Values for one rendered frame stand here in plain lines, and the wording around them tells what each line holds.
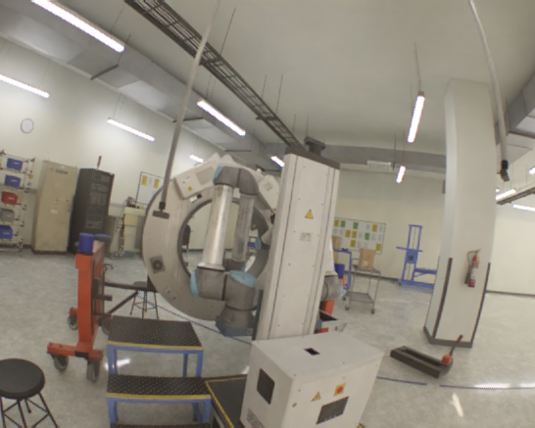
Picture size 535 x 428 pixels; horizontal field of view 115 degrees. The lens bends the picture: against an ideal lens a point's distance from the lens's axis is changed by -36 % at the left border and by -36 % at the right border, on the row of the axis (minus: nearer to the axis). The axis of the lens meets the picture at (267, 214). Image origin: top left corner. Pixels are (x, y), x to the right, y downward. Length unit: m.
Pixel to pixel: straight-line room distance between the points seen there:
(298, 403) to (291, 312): 0.53
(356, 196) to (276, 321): 9.86
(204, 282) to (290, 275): 0.44
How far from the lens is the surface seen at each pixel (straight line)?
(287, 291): 1.37
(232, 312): 1.40
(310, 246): 1.39
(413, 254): 10.02
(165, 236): 2.18
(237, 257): 1.65
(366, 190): 11.03
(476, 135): 4.59
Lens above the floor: 1.36
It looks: 3 degrees up
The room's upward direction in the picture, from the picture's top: 9 degrees clockwise
